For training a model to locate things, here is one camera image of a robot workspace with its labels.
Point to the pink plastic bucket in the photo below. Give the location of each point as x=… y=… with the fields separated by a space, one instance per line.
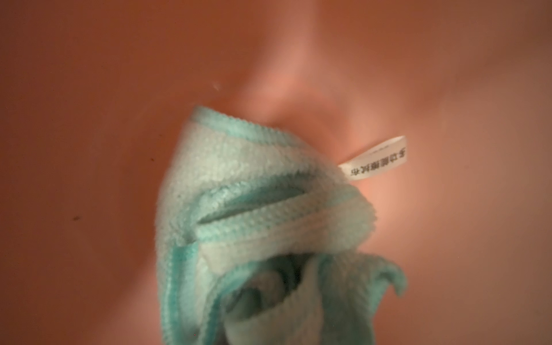
x=94 y=95

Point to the light green microfiber cloth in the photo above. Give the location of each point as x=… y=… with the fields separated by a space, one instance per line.
x=257 y=242

